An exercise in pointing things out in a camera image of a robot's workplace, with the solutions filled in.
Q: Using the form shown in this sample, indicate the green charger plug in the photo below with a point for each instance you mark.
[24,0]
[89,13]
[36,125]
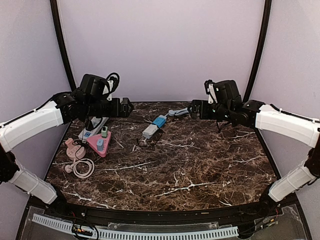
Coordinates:
[104,132]

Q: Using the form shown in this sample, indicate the left black frame post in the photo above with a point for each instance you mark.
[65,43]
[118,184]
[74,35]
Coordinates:
[61,43]

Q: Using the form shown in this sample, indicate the pink triangular power strip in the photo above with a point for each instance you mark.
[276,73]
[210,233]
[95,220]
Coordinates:
[92,143]

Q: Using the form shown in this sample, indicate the pink round power socket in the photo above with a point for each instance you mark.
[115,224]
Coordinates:
[76,153]

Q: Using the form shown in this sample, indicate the blue grey power strip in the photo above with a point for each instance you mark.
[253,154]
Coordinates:
[152,129]

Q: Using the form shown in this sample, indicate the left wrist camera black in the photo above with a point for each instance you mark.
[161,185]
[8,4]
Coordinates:
[97,88]

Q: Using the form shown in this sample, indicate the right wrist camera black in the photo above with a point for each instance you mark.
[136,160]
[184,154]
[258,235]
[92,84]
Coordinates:
[222,92]

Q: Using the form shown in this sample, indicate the right black frame post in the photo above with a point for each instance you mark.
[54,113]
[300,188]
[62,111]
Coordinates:
[259,49]

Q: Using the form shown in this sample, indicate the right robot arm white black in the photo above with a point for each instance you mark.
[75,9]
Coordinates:
[258,115]

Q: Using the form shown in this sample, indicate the long white power strip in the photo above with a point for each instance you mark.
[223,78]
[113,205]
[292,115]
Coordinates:
[92,127]

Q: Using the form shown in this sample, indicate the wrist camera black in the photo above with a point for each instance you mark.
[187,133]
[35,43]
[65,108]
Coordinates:
[97,88]
[222,92]

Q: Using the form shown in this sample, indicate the pink plug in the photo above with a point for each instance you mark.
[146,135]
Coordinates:
[69,143]

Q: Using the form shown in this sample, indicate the black frame post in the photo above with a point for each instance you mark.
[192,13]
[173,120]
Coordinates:
[259,49]
[61,43]

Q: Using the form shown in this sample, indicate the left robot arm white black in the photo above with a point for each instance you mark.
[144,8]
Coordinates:
[62,108]

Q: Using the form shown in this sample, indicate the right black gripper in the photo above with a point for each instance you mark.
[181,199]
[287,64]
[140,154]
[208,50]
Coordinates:
[204,114]

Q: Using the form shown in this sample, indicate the small blue charger plug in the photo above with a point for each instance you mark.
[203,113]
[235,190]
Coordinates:
[100,145]

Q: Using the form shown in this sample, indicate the blue square plug adapter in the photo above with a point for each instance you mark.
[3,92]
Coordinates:
[160,121]

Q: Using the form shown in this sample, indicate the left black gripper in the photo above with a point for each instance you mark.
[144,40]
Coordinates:
[125,112]

